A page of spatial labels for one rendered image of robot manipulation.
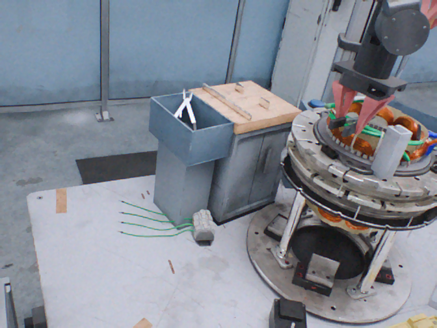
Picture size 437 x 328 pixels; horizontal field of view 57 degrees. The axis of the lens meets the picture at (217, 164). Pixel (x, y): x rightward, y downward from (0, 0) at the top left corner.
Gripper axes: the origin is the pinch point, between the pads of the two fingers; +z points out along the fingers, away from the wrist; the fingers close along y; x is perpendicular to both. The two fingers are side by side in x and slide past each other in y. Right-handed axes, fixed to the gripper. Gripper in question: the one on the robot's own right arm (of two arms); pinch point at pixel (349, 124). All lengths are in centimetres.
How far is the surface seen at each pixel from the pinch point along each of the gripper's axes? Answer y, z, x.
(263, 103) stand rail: -25.6, 9.3, 11.9
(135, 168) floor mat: -142, 114, 71
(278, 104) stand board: -24.5, 10.0, 17.0
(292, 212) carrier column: -4.8, 23.1, 2.1
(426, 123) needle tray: 0, 10, 51
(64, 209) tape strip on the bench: -48, 41, -25
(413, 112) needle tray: -4, 9, 51
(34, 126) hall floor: -221, 118, 45
